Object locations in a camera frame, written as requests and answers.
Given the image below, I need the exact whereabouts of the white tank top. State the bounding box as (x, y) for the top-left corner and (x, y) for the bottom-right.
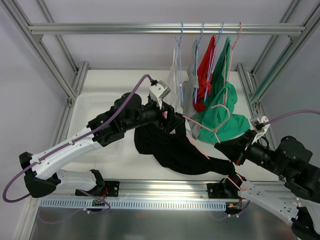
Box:
(169, 42), (183, 114)

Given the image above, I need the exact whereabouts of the pink wire hanger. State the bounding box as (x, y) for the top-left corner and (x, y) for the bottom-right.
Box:
(182, 104), (248, 192)

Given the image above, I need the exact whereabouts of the black tank top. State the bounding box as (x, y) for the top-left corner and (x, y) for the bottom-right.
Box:
(134, 114), (235, 175)

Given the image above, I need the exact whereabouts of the blue wire hanger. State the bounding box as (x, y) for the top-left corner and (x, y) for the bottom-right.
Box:
(175, 22), (184, 103)

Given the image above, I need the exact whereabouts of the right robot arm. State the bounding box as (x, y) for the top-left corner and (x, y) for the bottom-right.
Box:
(214, 130), (320, 240)

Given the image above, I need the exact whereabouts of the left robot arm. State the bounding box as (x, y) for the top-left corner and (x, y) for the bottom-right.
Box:
(19, 92), (185, 198)

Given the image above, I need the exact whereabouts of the green tank top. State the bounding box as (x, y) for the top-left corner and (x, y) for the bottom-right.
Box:
(197, 37), (251, 145)

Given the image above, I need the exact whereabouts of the grey tank top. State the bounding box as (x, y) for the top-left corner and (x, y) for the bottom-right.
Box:
(180, 39), (204, 141)

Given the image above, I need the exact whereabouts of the red tank top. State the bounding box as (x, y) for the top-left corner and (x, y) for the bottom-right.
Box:
(193, 35), (216, 112)

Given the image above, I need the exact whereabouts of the blue hanger with grey top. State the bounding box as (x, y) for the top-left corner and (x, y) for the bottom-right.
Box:
(193, 22), (205, 104)

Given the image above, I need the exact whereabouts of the blue hanger with red top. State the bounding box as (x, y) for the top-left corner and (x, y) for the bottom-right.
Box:
(204, 22), (225, 101)

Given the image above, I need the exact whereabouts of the pink hanger with green top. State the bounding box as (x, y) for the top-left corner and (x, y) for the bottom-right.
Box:
(223, 22), (243, 105)

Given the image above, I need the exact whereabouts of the white perforated plastic basket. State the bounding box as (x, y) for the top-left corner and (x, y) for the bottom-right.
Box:
(66, 93), (126, 156)

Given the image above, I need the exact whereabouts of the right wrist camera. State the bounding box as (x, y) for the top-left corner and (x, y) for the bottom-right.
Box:
(250, 113), (271, 143)

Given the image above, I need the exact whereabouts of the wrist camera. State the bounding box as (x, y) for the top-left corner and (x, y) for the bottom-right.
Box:
(149, 80), (171, 110)
(250, 113), (271, 143)

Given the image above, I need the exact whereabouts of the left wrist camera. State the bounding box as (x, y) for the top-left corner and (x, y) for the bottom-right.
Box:
(149, 80), (171, 110)

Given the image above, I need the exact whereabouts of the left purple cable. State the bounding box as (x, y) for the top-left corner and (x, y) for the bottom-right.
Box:
(2, 73), (158, 203)

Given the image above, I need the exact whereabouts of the purple cable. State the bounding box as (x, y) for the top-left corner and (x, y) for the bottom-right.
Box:
(2, 73), (158, 203)
(259, 109), (320, 126)

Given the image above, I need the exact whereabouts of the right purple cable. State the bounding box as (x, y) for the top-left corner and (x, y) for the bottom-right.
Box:
(259, 109), (320, 126)

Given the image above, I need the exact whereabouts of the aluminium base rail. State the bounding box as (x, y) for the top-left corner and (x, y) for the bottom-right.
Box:
(28, 178), (301, 200)

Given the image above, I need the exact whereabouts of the aluminium frame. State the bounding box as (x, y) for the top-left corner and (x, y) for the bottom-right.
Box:
(0, 0), (320, 240)

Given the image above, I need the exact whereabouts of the slotted cable duct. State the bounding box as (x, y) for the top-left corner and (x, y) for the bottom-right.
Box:
(40, 198), (227, 212)

